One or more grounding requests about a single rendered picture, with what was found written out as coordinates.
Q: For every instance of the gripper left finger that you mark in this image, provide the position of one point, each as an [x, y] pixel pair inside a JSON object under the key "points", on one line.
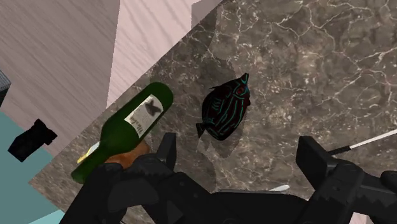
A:
{"points": [[136, 186]]}

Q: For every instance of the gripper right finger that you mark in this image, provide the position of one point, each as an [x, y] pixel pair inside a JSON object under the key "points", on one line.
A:
{"points": [[338, 183]]}

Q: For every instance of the brown round object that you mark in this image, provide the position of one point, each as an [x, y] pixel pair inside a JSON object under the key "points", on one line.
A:
{"points": [[131, 155]]}

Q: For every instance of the white stick with black tip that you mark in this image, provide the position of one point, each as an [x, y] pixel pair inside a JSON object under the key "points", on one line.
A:
{"points": [[366, 142]]}

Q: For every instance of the white utensil tip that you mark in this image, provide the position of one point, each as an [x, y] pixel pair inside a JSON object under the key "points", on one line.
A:
{"points": [[280, 187]]}

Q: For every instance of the yellow and white utensil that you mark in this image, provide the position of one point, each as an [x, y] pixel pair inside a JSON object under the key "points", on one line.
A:
{"points": [[87, 153]]}

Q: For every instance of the green wine bottle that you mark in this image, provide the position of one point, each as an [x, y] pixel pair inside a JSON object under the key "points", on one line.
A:
{"points": [[130, 127]]}

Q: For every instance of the black blocky object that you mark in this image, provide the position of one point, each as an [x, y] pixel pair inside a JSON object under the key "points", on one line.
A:
{"points": [[31, 141]]}

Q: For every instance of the black fish figure teal lines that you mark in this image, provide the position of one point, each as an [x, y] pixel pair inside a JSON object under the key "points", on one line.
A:
{"points": [[225, 108]]}

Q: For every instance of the grey block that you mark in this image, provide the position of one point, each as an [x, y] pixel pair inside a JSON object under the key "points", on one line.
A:
{"points": [[3, 86]]}

